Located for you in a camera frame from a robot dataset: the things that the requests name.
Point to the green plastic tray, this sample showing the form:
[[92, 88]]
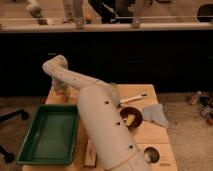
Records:
[[52, 136]]

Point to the grey folded cloth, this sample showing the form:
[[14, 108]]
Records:
[[154, 113]]

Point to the wooden block with slot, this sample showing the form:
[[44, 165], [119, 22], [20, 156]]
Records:
[[90, 155]]

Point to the yellow food in bowl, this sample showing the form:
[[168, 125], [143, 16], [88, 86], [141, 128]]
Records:
[[129, 120]]

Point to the small metal cup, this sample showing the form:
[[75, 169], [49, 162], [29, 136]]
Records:
[[151, 155]]

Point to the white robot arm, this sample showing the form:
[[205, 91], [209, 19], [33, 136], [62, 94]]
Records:
[[97, 104]]

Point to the clutter on floor right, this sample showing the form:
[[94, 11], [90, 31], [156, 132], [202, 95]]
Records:
[[206, 101]]

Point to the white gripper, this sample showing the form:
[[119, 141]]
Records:
[[61, 88]]

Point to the dark brown bowl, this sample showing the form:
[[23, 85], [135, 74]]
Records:
[[125, 112]]

